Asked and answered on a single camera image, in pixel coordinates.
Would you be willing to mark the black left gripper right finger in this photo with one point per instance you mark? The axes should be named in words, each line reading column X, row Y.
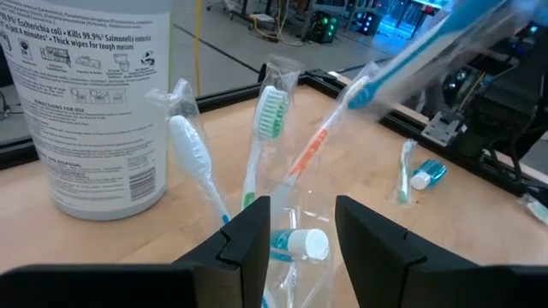
column 428, row 282

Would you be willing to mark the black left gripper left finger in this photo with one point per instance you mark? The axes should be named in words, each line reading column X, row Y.
column 128, row 286

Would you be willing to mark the blue mouthwash bottle white cap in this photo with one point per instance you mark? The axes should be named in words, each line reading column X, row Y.
column 432, row 171
column 299, row 244

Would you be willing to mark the green white toothbrush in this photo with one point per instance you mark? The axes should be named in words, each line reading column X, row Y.
column 404, row 171
column 269, row 111

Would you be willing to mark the blue white toothbrush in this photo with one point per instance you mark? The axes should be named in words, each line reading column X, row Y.
column 190, row 149
column 411, row 55

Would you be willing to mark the orange white toothbrush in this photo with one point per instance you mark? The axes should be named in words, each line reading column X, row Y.
column 310, row 149

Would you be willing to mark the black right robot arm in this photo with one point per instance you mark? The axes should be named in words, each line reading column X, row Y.
column 514, row 98

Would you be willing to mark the clear plastic holder box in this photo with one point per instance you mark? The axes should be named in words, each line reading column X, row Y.
column 85, row 107

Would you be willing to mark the computer tower blue lights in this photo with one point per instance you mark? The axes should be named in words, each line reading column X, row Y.
column 368, row 23

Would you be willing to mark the computer tower green lights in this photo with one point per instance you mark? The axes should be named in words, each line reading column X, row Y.
column 321, row 27

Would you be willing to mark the white power strip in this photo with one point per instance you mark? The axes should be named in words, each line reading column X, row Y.
column 262, row 18

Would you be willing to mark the silver metal mount plate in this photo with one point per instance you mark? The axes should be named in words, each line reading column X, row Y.
column 441, row 128

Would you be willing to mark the short black table rail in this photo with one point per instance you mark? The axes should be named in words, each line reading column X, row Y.
column 406, row 124

